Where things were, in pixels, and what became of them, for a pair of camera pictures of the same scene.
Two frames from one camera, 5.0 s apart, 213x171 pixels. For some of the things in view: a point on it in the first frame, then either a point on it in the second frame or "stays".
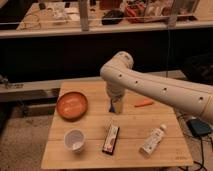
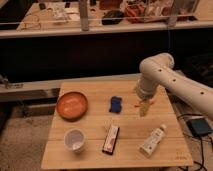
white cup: [74, 139] stays
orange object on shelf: [135, 13] stays
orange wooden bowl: [72, 105] stays
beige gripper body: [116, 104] -> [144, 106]
